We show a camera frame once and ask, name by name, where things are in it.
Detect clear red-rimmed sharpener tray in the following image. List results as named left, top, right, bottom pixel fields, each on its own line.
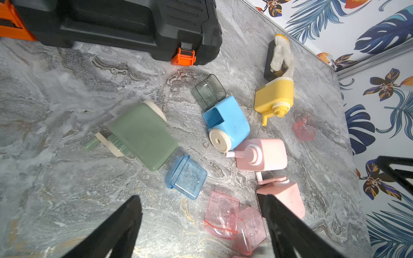
left=293, top=115, right=318, bottom=141

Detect pink pencil sharpener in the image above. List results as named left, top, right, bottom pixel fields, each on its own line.
left=256, top=172, right=305, bottom=219
left=224, top=139, right=287, bottom=172

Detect grey clear sharpener tray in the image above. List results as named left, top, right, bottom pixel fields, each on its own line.
left=191, top=74, right=227, bottom=111

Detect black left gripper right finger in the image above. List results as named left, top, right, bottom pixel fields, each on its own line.
left=259, top=194, right=343, bottom=258

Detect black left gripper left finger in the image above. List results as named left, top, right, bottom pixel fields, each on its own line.
left=64, top=195, right=143, bottom=258

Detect white knit work glove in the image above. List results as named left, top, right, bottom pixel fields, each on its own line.
left=270, top=34, right=295, bottom=79

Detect black plastic tool case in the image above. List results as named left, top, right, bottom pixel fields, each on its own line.
left=1, top=0, right=223, bottom=66

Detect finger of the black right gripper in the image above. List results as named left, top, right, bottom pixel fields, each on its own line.
left=376, top=156, right=413, bottom=195

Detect pink clear sharpener tray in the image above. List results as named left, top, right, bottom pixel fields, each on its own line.
left=203, top=191, right=240, bottom=240
left=233, top=206, right=267, bottom=256

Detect blue clear sharpener tray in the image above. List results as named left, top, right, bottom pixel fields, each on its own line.
left=165, top=155, right=208, bottom=200

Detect yellow pencil sharpener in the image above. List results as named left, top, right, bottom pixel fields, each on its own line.
left=254, top=76, right=294, bottom=126

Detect blue pencil sharpener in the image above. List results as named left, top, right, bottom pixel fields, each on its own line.
left=203, top=96, right=250, bottom=153

